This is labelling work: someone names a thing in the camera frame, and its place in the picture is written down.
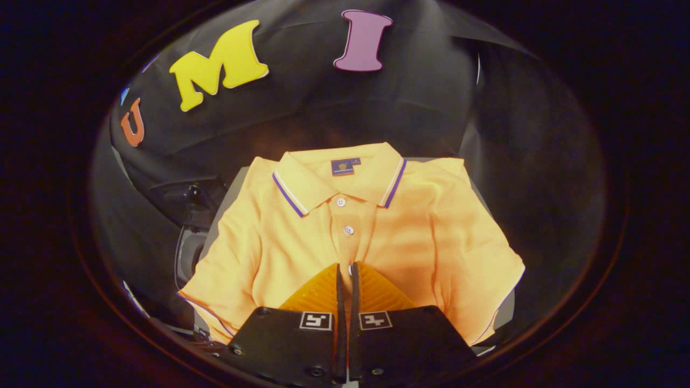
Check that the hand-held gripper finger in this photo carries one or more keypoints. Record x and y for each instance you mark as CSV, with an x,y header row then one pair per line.
x,y
340,302
354,302

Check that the yellow-orange polo shirt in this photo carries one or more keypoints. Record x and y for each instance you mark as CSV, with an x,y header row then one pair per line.
x,y
377,237

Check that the transparent washing machine lid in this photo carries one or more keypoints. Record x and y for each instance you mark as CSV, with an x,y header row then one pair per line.
x,y
186,196

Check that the grey cabinet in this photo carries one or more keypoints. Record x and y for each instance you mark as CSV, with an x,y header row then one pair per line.
x,y
498,318

